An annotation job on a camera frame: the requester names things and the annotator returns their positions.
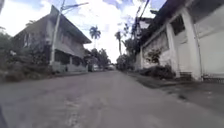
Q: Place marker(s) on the vehicle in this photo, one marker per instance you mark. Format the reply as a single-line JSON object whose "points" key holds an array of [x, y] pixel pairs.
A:
{"points": [[110, 67]]}

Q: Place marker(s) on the group of trees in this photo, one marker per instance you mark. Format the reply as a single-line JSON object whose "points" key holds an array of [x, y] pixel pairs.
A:
{"points": [[100, 58], [128, 56]]}

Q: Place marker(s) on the palm tree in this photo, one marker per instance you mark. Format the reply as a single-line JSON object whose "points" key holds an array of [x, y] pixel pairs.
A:
{"points": [[95, 32], [119, 38]]}

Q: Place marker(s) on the grey concrete road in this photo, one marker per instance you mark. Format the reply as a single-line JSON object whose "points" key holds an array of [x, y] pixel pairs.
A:
{"points": [[100, 100]]}

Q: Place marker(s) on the bushes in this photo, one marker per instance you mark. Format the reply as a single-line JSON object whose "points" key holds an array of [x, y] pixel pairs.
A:
{"points": [[23, 65], [160, 71]]}

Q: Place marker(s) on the grey two-storey house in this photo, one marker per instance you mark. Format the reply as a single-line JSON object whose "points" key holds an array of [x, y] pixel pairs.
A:
{"points": [[63, 40]]}

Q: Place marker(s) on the grey concrete pavement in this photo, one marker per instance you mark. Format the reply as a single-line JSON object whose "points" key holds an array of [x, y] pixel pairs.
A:
{"points": [[196, 93]]}

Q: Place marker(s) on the white walled building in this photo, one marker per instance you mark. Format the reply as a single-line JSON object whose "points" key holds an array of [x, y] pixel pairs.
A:
{"points": [[208, 46]]}

